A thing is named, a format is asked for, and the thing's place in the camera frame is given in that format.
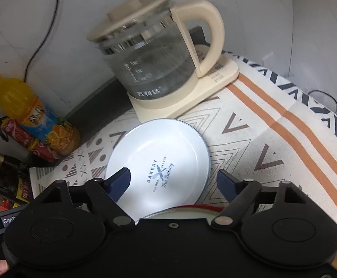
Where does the orange juice bottle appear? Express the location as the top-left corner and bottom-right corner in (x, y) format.
(0, 71), (81, 155)

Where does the pale green bowl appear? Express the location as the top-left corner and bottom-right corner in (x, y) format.
(149, 207), (217, 220)

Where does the red and black bowl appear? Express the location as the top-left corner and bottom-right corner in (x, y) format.
(144, 203), (225, 220)

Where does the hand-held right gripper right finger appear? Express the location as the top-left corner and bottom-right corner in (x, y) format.
(210, 169), (306, 227)

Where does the patterned fringed table cloth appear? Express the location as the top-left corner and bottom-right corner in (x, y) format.
(29, 50), (337, 230)

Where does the thin black cable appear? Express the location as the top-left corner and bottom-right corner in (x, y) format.
(307, 89), (337, 114)

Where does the small white plate utensil print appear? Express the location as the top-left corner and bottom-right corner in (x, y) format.
(105, 118), (211, 219)

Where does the cream kettle base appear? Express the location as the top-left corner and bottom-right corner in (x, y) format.
(127, 44), (239, 124)

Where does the black power cable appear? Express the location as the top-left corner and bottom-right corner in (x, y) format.
(23, 0), (62, 82)

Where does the glass electric kettle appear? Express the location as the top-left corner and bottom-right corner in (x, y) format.
(87, 0), (226, 101)

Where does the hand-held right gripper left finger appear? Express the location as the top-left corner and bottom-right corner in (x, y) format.
(42, 167), (135, 227)

